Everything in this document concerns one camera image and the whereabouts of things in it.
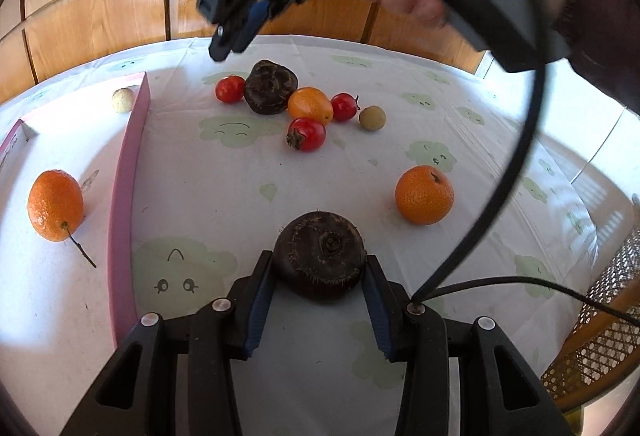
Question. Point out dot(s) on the pink shallow box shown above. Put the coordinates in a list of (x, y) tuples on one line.
[(125, 216)]

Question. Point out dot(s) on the white cloud-print tablecloth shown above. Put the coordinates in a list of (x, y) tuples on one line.
[(225, 196)]

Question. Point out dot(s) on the round dark water chestnut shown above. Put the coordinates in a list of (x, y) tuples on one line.
[(320, 256)]

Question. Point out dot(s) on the small smooth orange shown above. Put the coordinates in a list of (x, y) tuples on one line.
[(310, 106)]

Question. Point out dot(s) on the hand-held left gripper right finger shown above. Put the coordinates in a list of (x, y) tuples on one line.
[(377, 316)]

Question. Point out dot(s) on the pale longan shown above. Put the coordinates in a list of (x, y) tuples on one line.
[(123, 100)]

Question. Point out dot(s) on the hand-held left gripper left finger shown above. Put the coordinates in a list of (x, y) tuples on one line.
[(260, 311)]

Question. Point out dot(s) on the tangerine with short stem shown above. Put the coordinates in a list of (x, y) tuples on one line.
[(424, 195)]

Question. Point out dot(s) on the brown longan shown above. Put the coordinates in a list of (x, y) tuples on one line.
[(372, 118)]

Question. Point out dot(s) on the person's right forearm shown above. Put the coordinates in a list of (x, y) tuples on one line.
[(600, 16)]

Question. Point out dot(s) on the lumpy dark water chestnut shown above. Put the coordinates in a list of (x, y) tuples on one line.
[(270, 86)]

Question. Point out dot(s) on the red cherry tomato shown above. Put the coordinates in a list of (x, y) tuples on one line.
[(230, 89), (343, 107), (307, 134)]

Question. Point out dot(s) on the wicker chair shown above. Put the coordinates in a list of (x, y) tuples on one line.
[(600, 316)]

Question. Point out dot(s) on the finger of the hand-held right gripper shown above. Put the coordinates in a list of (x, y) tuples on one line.
[(251, 23), (220, 43)]

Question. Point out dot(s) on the tangerine with long stem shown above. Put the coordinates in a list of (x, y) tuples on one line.
[(55, 203)]

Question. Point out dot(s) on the wooden wardrobe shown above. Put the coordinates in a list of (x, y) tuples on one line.
[(100, 6)]

